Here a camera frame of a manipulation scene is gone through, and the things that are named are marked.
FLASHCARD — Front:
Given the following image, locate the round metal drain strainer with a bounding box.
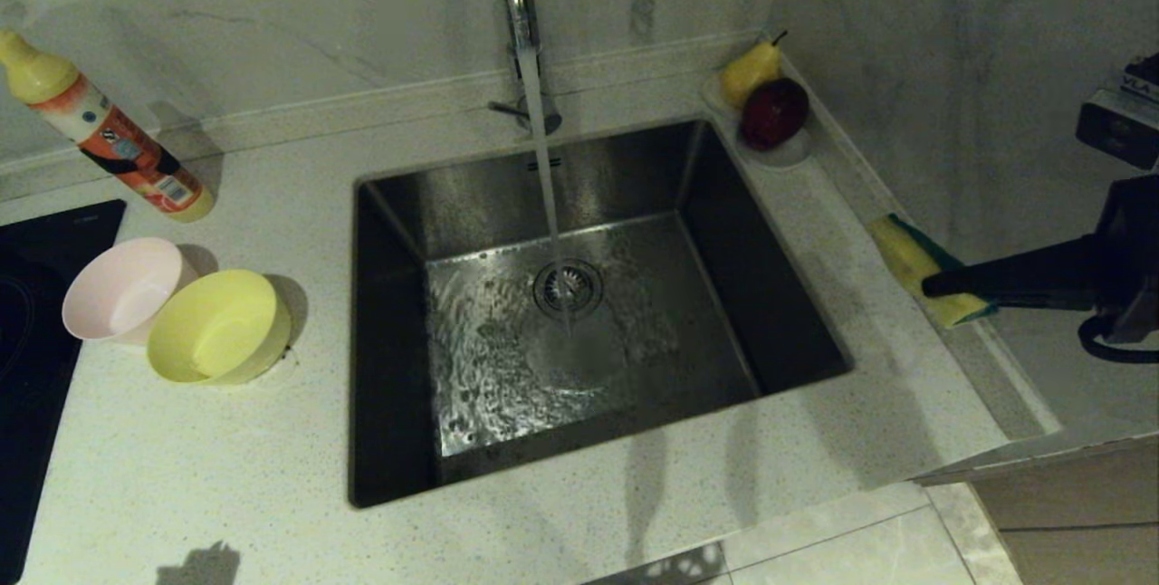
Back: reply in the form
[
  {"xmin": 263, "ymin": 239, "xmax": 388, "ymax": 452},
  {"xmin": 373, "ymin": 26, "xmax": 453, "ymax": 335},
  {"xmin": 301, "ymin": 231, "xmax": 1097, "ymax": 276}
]
[{"xmin": 532, "ymin": 257, "xmax": 604, "ymax": 321}]

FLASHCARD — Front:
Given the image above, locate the dark red apple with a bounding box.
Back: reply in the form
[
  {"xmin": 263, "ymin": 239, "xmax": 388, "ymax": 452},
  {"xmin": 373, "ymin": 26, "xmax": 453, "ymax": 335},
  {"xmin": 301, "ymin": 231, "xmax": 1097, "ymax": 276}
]
[{"xmin": 741, "ymin": 77, "xmax": 811, "ymax": 151}]

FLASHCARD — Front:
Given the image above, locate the orange label dish soap bottle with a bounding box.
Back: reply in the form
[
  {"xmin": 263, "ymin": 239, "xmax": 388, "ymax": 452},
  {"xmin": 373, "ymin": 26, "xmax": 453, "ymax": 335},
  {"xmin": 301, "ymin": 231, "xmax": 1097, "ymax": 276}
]
[{"xmin": 0, "ymin": 28, "xmax": 216, "ymax": 224}]

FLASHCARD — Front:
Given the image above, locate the black induction cooktop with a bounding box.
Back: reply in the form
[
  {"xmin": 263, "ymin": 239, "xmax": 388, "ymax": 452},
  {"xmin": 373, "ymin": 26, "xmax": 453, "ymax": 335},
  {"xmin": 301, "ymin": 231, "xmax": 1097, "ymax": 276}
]
[{"xmin": 0, "ymin": 198, "xmax": 128, "ymax": 585}]

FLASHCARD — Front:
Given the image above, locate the beige wooden cabinet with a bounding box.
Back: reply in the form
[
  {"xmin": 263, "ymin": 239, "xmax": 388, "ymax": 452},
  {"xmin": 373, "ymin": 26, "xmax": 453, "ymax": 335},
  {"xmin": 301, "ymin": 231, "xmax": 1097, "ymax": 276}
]
[{"xmin": 915, "ymin": 431, "xmax": 1159, "ymax": 585}]

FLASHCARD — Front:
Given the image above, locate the stainless steel sink basin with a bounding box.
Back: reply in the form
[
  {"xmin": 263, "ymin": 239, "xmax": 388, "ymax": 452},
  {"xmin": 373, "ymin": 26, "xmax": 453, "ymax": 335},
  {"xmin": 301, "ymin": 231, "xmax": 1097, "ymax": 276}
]
[{"xmin": 349, "ymin": 119, "xmax": 855, "ymax": 510}]

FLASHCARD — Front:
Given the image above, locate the running water stream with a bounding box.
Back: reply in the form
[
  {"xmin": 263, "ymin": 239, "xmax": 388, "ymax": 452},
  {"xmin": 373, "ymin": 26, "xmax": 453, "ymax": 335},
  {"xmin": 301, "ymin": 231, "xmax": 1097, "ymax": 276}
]
[{"xmin": 516, "ymin": 46, "xmax": 580, "ymax": 323}]

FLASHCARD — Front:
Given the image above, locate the pink plastic bowl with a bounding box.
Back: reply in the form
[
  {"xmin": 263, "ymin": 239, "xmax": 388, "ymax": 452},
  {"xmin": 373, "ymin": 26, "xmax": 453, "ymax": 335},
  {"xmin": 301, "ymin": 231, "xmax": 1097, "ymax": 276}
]
[{"xmin": 62, "ymin": 236, "xmax": 196, "ymax": 347}]

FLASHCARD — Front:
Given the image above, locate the yellow plastic bowl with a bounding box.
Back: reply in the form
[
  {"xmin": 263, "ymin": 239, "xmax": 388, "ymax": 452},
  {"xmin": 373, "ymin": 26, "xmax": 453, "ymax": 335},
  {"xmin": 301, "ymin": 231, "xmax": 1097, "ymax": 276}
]
[{"xmin": 147, "ymin": 269, "xmax": 293, "ymax": 387}]

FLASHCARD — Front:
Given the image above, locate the yellow pear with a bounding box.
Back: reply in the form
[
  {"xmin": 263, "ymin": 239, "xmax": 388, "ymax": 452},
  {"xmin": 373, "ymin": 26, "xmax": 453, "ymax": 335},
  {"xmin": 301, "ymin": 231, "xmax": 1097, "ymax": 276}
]
[{"xmin": 721, "ymin": 29, "xmax": 789, "ymax": 108}]

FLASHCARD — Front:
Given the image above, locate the green and yellow sponge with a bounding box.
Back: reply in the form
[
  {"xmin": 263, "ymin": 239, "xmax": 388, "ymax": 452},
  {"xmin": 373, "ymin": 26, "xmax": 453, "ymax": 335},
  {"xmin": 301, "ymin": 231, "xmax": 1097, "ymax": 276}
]
[{"xmin": 868, "ymin": 213, "xmax": 999, "ymax": 331}]

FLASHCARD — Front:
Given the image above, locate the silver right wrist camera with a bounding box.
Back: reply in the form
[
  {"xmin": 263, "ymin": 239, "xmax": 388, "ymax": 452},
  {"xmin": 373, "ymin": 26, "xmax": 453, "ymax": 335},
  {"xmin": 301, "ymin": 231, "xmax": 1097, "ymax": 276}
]
[{"xmin": 1075, "ymin": 53, "xmax": 1159, "ymax": 172}]

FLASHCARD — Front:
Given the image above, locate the small white dish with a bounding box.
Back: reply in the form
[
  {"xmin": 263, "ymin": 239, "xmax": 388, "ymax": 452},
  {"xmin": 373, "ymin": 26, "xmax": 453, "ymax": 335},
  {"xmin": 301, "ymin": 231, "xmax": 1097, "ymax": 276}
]
[{"xmin": 703, "ymin": 71, "xmax": 814, "ymax": 169}]

